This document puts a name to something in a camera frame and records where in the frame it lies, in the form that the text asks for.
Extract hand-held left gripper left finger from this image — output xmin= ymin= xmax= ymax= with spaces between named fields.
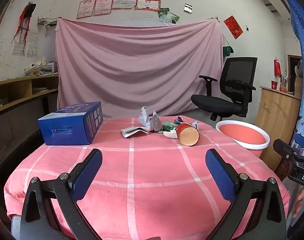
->
xmin=21 ymin=148 xmax=103 ymax=240

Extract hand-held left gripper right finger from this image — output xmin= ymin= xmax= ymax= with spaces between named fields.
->
xmin=205 ymin=148 xmax=288 ymax=240

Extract pink bin with white rim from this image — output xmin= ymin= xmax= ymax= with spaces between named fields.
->
xmin=215 ymin=120 xmax=271 ymax=158

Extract red paper cup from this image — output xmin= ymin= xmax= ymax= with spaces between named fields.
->
xmin=176 ymin=122 xmax=200 ymax=146

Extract paper leaflet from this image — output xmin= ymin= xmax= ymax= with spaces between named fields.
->
xmin=120 ymin=127 xmax=148 ymax=138

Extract green packet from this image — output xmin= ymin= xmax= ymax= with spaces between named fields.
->
xmin=163 ymin=120 xmax=179 ymax=132

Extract white paper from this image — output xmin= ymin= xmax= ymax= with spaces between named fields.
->
xmin=137 ymin=106 xmax=164 ymax=133

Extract person's right hand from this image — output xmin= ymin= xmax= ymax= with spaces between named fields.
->
xmin=293 ymin=188 xmax=304 ymax=219

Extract wooden cabinet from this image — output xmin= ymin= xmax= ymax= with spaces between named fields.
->
xmin=255 ymin=86 xmax=302 ymax=173

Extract blue cardboard box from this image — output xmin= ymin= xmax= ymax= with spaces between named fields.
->
xmin=38 ymin=101 xmax=103 ymax=146

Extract pink checked tablecloth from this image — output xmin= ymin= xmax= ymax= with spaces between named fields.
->
xmin=4 ymin=115 xmax=290 ymax=240

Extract black office chair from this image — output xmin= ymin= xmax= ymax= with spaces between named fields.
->
xmin=191 ymin=57 xmax=258 ymax=121

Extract blue dotted curtain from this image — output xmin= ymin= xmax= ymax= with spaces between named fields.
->
xmin=280 ymin=0 xmax=304 ymax=155

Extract wooden shelf desk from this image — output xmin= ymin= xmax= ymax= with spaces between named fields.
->
xmin=0 ymin=74 xmax=60 ymax=117

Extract stack of books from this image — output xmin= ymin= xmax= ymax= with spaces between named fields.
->
xmin=25 ymin=57 xmax=58 ymax=77

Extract pink hanging sheet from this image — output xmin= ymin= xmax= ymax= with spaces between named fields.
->
xmin=55 ymin=17 xmax=225 ymax=123

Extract red tassel decoration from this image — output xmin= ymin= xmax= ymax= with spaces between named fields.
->
xmin=12 ymin=1 xmax=36 ymax=43

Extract brown wooden door frame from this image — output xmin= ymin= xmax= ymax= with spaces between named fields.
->
xmin=287 ymin=54 xmax=303 ymax=93

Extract red paper wall decoration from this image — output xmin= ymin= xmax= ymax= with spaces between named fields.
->
xmin=223 ymin=15 xmax=244 ymax=40

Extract wall calendar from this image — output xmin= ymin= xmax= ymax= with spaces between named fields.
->
xmin=12 ymin=32 xmax=39 ymax=57

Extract wire wall rack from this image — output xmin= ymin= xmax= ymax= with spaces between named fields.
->
xmin=37 ymin=17 xmax=58 ymax=27

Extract green wall photos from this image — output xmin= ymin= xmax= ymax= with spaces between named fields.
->
xmin=158 ymin=7 xmax=180 ymax=25

